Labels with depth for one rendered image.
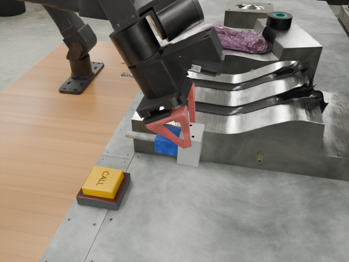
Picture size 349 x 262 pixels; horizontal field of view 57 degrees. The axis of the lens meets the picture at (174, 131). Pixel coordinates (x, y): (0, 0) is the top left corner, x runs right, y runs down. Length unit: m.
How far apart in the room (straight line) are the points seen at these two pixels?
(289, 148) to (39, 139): 0.56
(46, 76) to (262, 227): 0.80
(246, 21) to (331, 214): 0.97
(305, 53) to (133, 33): 0.68
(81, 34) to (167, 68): 0.55
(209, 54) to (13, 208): 0.46
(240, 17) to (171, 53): 1.02
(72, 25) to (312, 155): 0.69
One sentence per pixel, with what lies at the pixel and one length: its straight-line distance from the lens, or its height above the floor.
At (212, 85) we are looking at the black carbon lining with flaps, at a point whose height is 0.88.
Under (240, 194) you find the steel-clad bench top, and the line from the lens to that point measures 0.64.
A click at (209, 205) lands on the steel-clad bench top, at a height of 0.80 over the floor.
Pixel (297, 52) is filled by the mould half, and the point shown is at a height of 0.89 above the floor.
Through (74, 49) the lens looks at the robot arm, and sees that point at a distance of 0.98.
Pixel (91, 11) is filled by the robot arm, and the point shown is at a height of 1.16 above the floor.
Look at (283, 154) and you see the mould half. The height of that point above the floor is 0.85.
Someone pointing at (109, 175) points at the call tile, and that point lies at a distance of 0.63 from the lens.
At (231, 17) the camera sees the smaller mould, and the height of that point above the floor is 0.84.
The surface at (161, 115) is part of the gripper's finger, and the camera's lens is 0.46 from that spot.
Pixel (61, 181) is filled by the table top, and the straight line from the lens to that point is 0.70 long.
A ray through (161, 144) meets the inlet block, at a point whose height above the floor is 0.94.
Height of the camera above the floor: 1.27
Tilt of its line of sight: 37 degrees down
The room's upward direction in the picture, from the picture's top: straight up
